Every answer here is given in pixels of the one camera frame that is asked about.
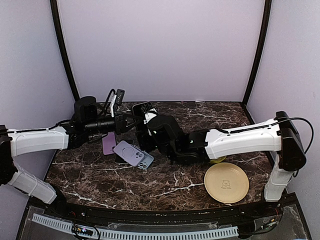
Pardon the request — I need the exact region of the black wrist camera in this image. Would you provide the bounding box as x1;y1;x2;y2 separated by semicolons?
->
140;102;158;122
73;96;98;123

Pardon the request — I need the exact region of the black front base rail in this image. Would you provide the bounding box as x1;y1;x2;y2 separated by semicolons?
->
24;193;300;227

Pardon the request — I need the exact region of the white cable duct strip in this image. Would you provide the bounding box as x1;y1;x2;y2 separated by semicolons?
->
31;213;239;240

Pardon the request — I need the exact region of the lilac phone case with ring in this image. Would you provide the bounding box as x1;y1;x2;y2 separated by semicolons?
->
113;140;145;167

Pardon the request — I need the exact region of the light blue phone case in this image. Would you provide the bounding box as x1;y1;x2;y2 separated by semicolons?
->
137;151;154;170

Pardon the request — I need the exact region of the beige round plate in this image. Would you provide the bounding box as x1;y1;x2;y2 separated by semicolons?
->
204;162;250;204

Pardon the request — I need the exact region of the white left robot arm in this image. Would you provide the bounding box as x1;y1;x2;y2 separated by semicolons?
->
0;113;143;218

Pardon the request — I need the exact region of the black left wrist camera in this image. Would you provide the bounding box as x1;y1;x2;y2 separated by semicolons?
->
73;96;98;123

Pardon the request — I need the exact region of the silver edged phone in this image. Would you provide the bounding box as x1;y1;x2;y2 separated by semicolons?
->
114;155;128;165

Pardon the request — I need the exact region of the purple phone case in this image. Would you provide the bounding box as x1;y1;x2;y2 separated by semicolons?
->
102;132;117;156

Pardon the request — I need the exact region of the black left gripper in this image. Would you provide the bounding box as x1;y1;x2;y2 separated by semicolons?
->
84;111;143;136

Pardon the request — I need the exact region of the green plastic bowl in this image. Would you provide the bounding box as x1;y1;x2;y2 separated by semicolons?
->
209;156;226;165

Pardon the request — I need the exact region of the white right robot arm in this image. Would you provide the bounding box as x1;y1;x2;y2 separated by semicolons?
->
144;110;309;217

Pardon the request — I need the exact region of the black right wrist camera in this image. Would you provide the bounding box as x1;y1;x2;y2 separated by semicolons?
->
140;102;158;122

